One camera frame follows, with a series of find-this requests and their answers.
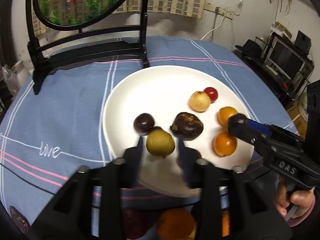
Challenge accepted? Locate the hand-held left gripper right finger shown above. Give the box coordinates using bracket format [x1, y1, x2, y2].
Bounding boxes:
[176, 138, 293, 240]

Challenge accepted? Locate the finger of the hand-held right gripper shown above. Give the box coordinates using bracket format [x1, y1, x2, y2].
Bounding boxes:
[227, 120, 273, 156]
[246, 119, 278, 137]

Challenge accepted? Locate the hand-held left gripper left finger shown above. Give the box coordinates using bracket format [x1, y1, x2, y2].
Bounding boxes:
[30, 136, 144, 240]

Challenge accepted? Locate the yellow-green round fruit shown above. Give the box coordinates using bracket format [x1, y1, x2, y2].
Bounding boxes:
[146, 127, 176, 159]

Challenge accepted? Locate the orange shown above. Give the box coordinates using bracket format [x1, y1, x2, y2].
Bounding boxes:
[213, 130, 238, 158]
[217, 106, 238, 128]
[157, 208, 196, 240]
[221, 209, 230, 237]

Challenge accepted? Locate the large wrinkled dark fruit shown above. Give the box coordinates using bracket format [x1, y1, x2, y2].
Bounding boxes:
[170, 112, 204, 138]

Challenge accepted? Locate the small red fruit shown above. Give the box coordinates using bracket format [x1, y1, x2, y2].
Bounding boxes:
[203, 87, 218, 103]

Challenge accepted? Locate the tan round fruit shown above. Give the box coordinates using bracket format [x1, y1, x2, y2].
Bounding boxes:
[189, 91, 212, 112]

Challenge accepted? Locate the white round plate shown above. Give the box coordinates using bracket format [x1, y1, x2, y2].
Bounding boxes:
[102, 65, 256, 198]

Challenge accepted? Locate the person's right hand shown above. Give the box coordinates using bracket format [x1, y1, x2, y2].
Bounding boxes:
[274, 177, 316, 222]

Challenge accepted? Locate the cardboard box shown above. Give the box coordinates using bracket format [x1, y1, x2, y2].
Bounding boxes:
[286, 104, 303, 126]

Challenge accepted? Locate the white plastic bucket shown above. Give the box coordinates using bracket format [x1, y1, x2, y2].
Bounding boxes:
[298, 95, 309, 136]

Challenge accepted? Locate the black desk shelf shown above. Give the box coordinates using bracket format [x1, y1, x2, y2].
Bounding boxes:
[234, 31, 314, 101]

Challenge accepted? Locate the dark red plum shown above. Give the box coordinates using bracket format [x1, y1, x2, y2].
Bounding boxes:
[122, 209, 145, 240]

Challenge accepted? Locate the computer monitor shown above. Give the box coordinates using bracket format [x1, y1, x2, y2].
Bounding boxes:
[264, 36, 308, 81]

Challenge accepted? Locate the blue plaid tablecloth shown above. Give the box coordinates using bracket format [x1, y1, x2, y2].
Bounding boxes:
[0, 36, 300, 240]

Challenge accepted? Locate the black hat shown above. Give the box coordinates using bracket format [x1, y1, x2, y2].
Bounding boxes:
[241, 39, 263, 56]

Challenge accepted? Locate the black speaker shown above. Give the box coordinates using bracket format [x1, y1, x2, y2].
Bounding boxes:
[295, 30, 312, 53]

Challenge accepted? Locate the flat box on shelf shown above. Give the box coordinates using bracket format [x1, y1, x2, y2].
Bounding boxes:
[271, 22, 292, 37]

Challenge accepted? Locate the goldfish screen on black stand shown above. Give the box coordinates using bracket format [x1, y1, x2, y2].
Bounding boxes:
[26, 0, 151, 96]

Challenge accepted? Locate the clear plastic bag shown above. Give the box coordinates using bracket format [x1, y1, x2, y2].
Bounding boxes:
[2, 61, 33, 96]

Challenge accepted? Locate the white power cable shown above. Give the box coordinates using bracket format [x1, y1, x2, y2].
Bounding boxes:
[199, 14, 226, 41]

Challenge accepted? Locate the white wall socket strip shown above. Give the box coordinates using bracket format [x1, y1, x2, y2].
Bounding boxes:
[203, 1, 234, 19]

